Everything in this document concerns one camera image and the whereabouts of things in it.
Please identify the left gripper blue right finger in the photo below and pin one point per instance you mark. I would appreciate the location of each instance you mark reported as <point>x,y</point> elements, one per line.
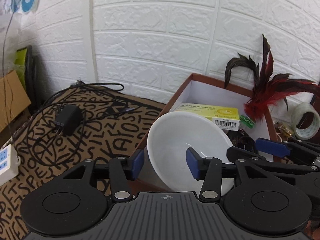
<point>196,164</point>

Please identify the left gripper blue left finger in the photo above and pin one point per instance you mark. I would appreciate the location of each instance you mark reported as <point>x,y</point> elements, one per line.
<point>136,163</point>

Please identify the white ceramic bowl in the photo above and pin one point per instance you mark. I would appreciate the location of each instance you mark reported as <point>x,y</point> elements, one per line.
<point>167,142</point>

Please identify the clear packing tape roll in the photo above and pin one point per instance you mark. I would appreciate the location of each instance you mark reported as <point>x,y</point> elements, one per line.
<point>305,121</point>

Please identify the cotton swab packet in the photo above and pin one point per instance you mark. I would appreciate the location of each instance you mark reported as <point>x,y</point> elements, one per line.
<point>284,129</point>

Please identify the yellow green medicine box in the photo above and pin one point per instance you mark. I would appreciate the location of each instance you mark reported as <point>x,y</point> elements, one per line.
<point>226,118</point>

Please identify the black power adapter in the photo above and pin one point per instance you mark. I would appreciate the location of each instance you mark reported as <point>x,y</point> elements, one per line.
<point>68,119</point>

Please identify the red black feather duster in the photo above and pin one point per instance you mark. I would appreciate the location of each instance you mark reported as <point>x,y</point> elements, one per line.
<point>268,89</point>

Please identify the white thermostat device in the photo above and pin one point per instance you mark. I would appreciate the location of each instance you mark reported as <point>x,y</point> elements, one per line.
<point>9,164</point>

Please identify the brown cardboard carton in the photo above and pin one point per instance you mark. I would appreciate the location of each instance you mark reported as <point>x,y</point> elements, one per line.
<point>13,99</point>

